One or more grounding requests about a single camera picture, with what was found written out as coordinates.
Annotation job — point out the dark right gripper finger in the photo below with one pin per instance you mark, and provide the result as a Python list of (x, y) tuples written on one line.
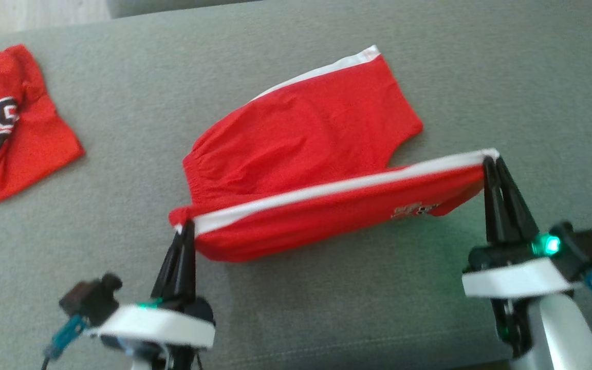
[(519, 221), (495, 216)]

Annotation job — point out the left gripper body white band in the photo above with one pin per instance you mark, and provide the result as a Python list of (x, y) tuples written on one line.
[(157, 324)]

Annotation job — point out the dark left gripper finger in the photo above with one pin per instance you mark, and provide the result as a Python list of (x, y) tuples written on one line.
[(172, 272), (191, 267)]

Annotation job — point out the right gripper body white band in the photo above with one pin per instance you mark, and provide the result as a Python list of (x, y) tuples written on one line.
[(512, 280)]

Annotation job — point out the red basketball jersey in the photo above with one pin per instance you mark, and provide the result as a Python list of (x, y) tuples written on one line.
[(34, 154)]

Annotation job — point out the large grey ottoman cushion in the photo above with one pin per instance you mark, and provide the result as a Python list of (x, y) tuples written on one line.
[(121, 246)]

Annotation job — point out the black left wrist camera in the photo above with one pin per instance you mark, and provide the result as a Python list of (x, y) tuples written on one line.
[(90, 303)]

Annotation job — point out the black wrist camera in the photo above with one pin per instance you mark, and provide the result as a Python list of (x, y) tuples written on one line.
[(591, 246), (90, 303)]

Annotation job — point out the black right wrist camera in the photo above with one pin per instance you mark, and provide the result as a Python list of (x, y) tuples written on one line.
[(591, 246)]

